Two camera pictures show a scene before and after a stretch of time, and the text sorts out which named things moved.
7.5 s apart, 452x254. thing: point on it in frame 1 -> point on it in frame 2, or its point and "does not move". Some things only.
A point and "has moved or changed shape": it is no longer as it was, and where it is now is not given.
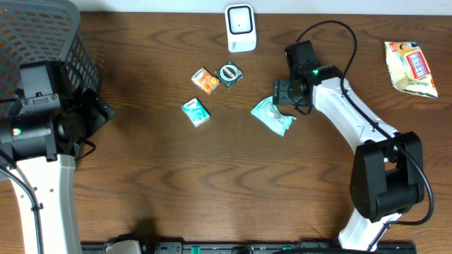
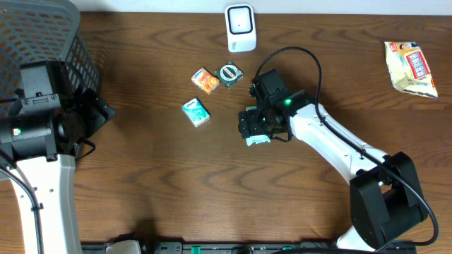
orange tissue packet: (205, 80) does not move
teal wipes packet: (270, 115) has moved or changed shape
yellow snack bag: (408, 70) does not move
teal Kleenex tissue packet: (196, 111) does not move
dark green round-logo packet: (229, 75) does not move
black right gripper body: (282, 92) -> (254, 122)
